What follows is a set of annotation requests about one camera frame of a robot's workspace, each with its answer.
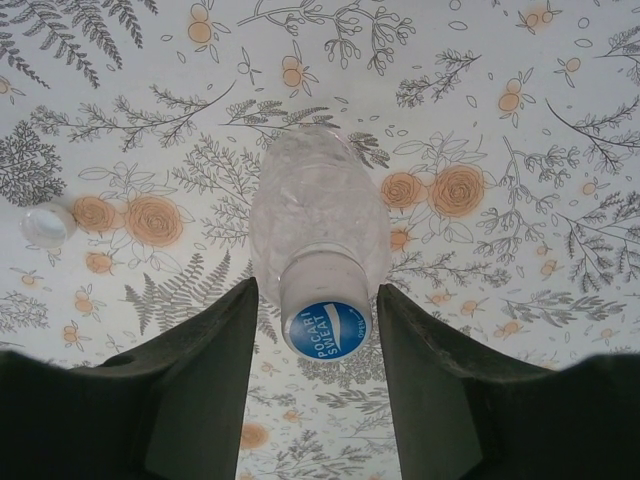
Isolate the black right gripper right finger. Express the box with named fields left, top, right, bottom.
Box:
left=376, top=283, right=640, bottom=480

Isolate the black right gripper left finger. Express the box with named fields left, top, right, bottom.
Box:
left=0, top=277, right=257, bottom=480

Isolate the plain white bottle cap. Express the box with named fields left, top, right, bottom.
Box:
left=21, top=203, right=78, bottom=250

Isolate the clear bottle with blue label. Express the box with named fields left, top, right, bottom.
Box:
left=248, top=125, right=393, bottom=307

